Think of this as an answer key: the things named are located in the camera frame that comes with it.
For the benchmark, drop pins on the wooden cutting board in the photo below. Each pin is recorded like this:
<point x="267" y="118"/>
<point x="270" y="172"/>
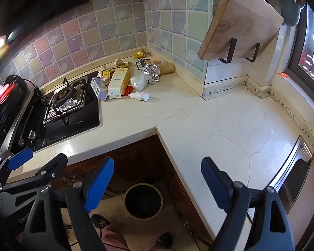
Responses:
<point x="240" y="23"/>

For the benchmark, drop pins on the person's black right shoe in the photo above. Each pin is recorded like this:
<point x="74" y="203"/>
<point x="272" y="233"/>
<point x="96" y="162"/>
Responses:
<point x="164" y="240"/>

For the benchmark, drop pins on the black glass gas stove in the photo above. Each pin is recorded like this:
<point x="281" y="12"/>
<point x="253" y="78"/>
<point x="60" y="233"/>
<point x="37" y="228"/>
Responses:
<point x="76" y="121"/>

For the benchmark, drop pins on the yellow and maroon box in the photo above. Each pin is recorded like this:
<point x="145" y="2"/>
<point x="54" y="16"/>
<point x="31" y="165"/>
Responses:
<point x="107" y="73"/>

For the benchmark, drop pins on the brown and white paper cone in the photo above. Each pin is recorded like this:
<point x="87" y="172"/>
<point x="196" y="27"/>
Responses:
<point x="120" y="62"/>

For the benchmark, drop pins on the aluminium foil ball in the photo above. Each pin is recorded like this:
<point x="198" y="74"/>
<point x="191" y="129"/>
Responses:
<point x="151" y="73"/>

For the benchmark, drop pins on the dark round bucket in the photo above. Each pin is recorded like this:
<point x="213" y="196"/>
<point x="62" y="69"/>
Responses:
<point x="144" y="201"/>

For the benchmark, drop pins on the person's black shoe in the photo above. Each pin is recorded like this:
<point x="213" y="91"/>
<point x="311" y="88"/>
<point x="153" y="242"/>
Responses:
<point x="164" y="240"/>
<point x="99" y="221"/>

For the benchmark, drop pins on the white plastic bottle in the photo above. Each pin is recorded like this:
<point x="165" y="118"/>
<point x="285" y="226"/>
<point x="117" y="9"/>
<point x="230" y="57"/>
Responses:
<point x="140" y="96"/>

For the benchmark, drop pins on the small white box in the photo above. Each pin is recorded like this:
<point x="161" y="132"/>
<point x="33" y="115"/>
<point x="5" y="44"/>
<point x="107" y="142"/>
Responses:
<point x="98" y="89"/>

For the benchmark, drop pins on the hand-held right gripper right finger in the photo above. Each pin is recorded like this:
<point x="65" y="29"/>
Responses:
<point x="214" y="185"/>

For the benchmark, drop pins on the pink gooseneck lamp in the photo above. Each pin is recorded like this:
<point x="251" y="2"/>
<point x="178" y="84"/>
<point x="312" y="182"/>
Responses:
<point x="1" y="94"/>

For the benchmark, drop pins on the person's black left shoe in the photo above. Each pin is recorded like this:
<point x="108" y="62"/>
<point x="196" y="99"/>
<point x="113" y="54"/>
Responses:
<point x="99" y="221"/>

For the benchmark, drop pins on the yellow snack packet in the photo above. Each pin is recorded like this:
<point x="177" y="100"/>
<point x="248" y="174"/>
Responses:
<point x="140" y="55"/>

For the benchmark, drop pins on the aluminium foil stove liner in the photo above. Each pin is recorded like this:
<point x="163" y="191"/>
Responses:
<point x="76" y="103"/>

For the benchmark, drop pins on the round gas burner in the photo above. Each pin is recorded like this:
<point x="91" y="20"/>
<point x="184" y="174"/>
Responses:
<point x="65" y="96"/>

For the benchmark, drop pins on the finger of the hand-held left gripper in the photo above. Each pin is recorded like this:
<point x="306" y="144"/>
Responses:
<point x="19" y="159"/>
<point x="55" y="163"/>

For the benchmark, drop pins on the red plastic wrapper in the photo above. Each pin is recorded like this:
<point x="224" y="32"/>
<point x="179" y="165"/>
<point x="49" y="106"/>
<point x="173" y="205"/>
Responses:
<point x="127" y="91"/>

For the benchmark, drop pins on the black cutting board rack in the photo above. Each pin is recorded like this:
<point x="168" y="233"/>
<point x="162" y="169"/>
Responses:
<point x="234" y="49"/>

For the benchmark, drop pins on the stainless steel sink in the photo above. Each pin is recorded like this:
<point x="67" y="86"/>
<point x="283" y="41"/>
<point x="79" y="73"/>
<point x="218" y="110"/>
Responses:
<point x="293" y="185"/>

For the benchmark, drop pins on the clear plastic bag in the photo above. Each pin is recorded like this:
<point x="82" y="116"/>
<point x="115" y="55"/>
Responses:
<point x="138" y="81"/>

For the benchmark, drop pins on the black pan support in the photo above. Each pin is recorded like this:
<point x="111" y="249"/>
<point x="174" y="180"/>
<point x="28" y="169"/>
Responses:
<point x="66" y="81"/>

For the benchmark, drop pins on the tall white carton box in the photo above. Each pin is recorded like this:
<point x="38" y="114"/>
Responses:
<point x="117" y="83"/>

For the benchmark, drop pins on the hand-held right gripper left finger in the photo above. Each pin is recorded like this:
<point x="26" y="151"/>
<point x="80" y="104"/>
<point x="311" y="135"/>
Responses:
<point x="99" y="185"/>

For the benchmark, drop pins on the person's pink pants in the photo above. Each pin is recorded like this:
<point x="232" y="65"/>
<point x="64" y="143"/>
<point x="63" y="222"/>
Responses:
<point x="112" y="239"/>

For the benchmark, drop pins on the small orange object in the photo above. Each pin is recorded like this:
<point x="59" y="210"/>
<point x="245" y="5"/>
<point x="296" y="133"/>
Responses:
<point x="284" y="75"/>

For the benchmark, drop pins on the brown fibre scrubber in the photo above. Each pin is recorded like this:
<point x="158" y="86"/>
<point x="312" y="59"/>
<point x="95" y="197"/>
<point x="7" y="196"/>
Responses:
<point x="167" y="68"/>

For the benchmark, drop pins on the metal stove knob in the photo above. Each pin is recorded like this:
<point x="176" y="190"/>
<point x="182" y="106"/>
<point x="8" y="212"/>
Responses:
<point x="21" y="141"/>
<point x="33" y="136"/>

